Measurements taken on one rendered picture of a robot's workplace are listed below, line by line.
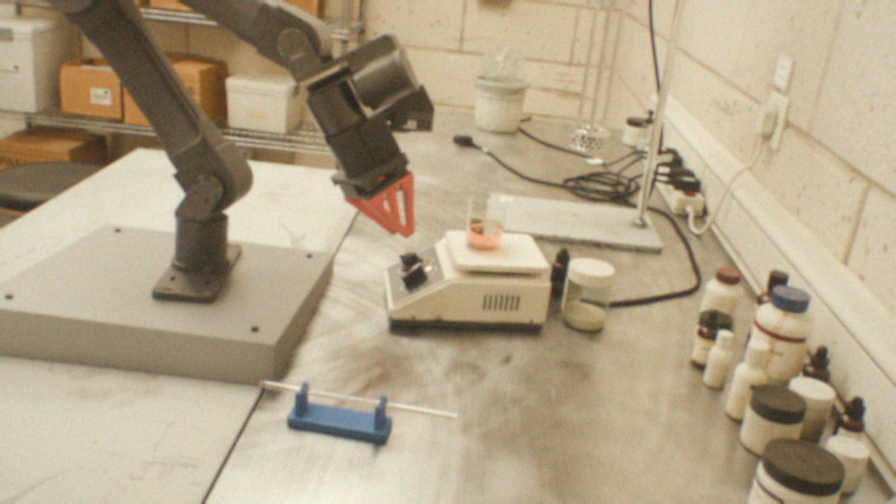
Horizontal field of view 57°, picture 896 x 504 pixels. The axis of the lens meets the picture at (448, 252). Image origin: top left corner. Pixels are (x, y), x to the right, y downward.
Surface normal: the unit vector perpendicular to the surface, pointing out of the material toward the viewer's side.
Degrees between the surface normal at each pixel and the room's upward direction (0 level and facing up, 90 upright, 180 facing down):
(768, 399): 0
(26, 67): 93
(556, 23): 90
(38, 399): 0
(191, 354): 90
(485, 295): 90
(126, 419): 0
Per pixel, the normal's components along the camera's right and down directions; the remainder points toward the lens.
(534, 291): 0.13, 0.37
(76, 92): -0.10, 0.37
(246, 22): -0.32, 0.20
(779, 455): 0.10, -0.93
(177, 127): -0.11, 0.13
